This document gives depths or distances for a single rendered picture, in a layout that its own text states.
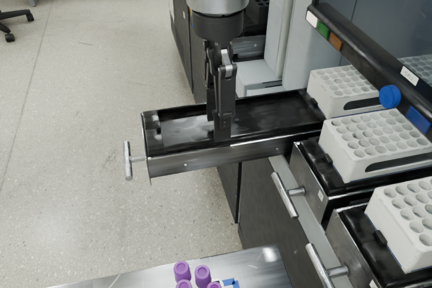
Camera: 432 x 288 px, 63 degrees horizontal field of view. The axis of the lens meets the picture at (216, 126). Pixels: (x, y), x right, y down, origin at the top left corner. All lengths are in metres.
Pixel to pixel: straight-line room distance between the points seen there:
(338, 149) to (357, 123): 0.07
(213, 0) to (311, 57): 0.35
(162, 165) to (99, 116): 1.47
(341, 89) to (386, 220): 0.28
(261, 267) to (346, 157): 0.22
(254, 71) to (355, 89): 0.34
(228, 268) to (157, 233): 1.03
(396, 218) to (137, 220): 1.18
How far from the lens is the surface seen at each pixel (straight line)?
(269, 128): 0.69
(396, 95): 0.50
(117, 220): 1.57
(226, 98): 0.54
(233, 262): 0.49
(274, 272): 0.49
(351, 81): 0.75
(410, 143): 0.65
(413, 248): 0.51
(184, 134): 0.67
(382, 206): 0.54
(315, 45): 0.77
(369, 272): 0.54
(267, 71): 0.99
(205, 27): 0.51
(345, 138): 0.62
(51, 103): 2.29
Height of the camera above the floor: 1.25
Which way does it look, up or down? 41 degrees down
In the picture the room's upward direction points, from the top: straight up
